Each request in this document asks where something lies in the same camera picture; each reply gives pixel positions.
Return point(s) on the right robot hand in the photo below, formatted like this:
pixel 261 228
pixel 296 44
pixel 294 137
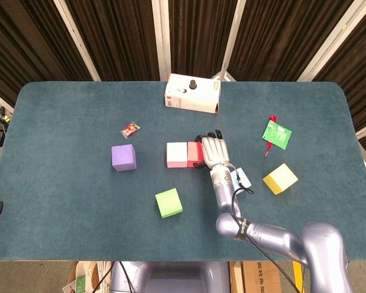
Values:
pixel 216 151

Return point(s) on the red foam cube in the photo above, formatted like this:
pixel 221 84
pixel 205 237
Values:
pixel 193 154

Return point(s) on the yellow foam cube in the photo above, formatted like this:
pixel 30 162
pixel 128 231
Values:
pixel 282 178

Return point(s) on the purple foam cube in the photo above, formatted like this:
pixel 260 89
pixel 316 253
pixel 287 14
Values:
pixel 123 157

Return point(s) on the pink foam cube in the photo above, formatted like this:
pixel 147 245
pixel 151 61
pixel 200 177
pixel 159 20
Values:
pixel 177 152

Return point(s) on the light blue foam cube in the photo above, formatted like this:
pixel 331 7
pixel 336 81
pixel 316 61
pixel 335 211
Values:
pixel 245 178

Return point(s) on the small red ribbon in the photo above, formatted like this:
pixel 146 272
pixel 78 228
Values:
pixel 267 149

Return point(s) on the white cardboard box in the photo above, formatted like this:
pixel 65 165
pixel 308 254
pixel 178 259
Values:
pixel 195 97

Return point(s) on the green sachet packet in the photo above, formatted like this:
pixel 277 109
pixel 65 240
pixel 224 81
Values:
pixel 277 134

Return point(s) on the teal felt table cover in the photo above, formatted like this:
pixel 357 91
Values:
pixel 64 213

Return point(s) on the black knob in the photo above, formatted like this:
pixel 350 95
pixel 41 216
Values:
pixel 193 85

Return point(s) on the green foam cube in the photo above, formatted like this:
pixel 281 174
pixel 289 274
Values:
pixel 168 203

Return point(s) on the white tripod stand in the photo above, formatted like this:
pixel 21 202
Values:
pixel 224 73

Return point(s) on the red candy wrapper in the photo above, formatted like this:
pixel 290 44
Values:
pixel 130 130

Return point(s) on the white paper bag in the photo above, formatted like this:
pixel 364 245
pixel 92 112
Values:
pixel 82 280

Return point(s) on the wooden plank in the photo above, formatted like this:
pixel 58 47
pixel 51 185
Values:
pixel 236 277

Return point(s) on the grey robot torso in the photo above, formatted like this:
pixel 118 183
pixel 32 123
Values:
pixel 177 277

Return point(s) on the brown cardboard box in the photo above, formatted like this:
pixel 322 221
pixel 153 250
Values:
pixel 260 277

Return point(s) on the yellow strip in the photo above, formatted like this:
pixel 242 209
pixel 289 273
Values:
pixel 297 277

